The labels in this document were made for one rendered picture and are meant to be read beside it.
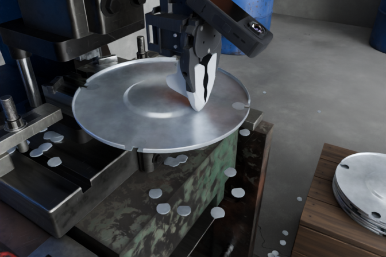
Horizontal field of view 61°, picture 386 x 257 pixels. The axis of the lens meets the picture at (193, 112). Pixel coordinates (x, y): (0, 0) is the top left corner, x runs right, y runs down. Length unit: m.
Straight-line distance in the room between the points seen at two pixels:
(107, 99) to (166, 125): 0.12
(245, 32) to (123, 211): 0.33
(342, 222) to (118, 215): 0.63
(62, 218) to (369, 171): 0.86
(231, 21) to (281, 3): 3.57
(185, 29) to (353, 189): 0.73
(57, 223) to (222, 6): 0.37
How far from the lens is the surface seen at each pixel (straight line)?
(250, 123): 0.75
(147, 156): 0.58
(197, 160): 0.63
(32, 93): 0.67
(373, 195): 1.03
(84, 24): 0.53
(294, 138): 1.83
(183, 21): 0.43
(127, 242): 0.52
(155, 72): 0.63
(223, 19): 0.41
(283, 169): 1.62
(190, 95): 0.47
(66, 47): 0.52
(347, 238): 0.97
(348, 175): 1.06
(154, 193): 0.57
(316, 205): 1.01
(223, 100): 0.55
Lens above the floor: 1.06
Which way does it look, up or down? 33 degrees down
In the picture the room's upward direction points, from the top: straight up
